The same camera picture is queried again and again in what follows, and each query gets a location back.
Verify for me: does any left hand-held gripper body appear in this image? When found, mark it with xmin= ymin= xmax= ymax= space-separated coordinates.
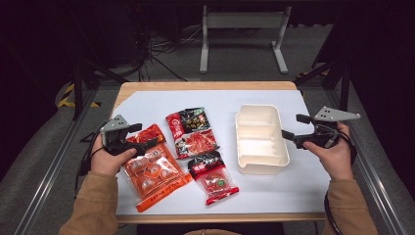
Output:
xmin=99 ymin=114 xmax=147 ymax=157

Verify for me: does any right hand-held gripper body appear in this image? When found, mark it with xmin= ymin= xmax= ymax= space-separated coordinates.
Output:
xmin=293 ymin=106 xmax=362 ymax=151

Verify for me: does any large orange seasoning packet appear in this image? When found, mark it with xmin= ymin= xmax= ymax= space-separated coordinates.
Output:
xmin=121 ymin=122 xmax=194 ymax=213

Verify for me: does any white divided plastic container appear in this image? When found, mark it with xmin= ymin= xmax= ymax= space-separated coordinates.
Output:
xmin=235 ymin=103 xmax=291 ymax=176

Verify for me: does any red and black seasoning packet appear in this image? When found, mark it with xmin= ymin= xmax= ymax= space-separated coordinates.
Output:
xmin=165 ymin=107 xmax=220 ymax=161

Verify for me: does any person's left hand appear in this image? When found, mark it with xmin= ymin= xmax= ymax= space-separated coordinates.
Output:
xmin=90 ymin=136 xmax=138 ymax=177

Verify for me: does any person's right hand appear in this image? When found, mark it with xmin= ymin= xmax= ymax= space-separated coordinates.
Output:
xmin=302 ymin=121 xmax=355 ymax=181

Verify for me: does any black metal stand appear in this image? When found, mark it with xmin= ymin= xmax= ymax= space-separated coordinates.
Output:
xmin=68 ymin=48 xmax=129 ymax=121
xmin=295 ymin=48 xmax=355 ymax=113

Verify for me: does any yellow black hazard tape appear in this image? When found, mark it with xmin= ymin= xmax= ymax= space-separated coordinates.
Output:
xmin=57 ymin=82 xmax=102 ymax=110

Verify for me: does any white table mat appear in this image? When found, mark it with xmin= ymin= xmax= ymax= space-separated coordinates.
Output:
xmin=112 ymin=89 xmax=333 ymax=216

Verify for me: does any small red seasoning packet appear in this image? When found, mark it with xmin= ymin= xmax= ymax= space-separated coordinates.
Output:
xmin=187 ymin=150 xmax=241 ymax=207

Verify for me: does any white metal stand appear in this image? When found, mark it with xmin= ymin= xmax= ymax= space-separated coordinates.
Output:
xmin=199 ymin=4 xmax=293 ymax=75

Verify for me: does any left hand-held gripper cable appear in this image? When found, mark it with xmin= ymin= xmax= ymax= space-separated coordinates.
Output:
xmin=73 ymin=130 xmax=106 ymax=199

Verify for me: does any hand-held gripper cable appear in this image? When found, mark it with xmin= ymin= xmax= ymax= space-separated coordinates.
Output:
xmin=73 ymin=130 xmax=106 ymax=199
xmin=322 ymin=129 xmax=359 ymax=235

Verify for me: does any aluminium floor rail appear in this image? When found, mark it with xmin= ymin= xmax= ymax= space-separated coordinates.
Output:
xmin=13 ymin=87 xmax=100 ymax=235
xmin=326 ymin=87 xmax=409 ymax=235

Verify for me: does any bundle of black floor cables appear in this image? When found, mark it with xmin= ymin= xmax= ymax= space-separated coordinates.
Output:
xmin=128 ymin=13 xmax=211 ymax=82

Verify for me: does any right hand-held gripper cable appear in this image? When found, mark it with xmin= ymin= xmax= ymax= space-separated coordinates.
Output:
xmin=322 ymin=129 xmax=359 ymax=235

